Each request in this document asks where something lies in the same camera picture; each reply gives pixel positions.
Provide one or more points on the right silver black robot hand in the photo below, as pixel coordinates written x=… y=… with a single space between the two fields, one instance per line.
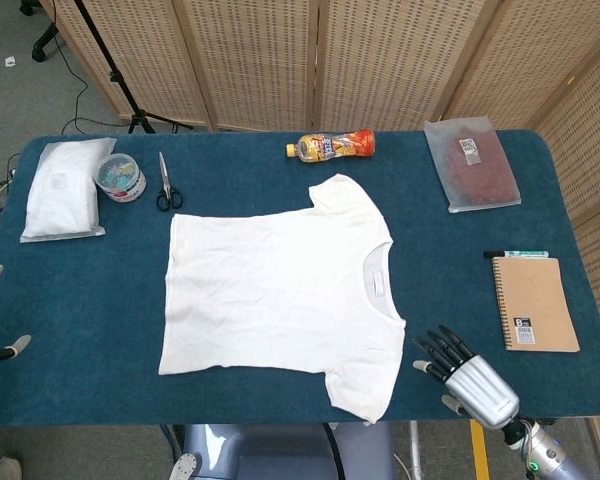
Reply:
x=475 y=385

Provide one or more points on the green white marker pen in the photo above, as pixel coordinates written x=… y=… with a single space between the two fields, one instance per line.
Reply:
x=517 y=253

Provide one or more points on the clear jar of coloured clips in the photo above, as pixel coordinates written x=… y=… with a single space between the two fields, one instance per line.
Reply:
x=120 y=177

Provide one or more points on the white plastic bag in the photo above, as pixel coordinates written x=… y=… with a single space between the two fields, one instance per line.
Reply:
x=62 y=195

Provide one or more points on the orange yellow drink bottle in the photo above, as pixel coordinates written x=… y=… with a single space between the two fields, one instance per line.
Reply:
x=335 y=145

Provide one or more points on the white T-shirt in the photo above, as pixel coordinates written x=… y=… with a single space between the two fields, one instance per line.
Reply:
x=275 y=295

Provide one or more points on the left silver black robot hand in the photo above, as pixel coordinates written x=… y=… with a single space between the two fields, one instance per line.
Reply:
x=17 y=345

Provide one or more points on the white paper scrap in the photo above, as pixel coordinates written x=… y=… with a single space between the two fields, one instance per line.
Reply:
x=10 y=61

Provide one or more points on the black tripod stand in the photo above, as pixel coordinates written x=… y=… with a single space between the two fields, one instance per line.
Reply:
x=125 y=90

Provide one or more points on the white metal pole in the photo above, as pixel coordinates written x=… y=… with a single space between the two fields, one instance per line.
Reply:
x=416 y=450

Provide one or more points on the rattan folding screen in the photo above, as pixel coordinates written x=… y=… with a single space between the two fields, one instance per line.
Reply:
x=330 y=60

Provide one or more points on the clear bag brown contents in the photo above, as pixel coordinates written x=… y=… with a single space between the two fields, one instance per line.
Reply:
x=475 y=170

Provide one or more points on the beige shoe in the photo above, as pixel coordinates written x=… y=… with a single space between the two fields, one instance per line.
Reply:
x=2 y=469

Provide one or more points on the black office chair base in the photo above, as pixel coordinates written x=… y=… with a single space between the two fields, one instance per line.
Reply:
x=42 y=40

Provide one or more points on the blue-grey robot torso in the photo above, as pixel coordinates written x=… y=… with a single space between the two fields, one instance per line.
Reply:
x=280 y=452

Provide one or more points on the brown spiral notebook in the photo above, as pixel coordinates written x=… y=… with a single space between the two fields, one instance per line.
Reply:
x=535 y=305

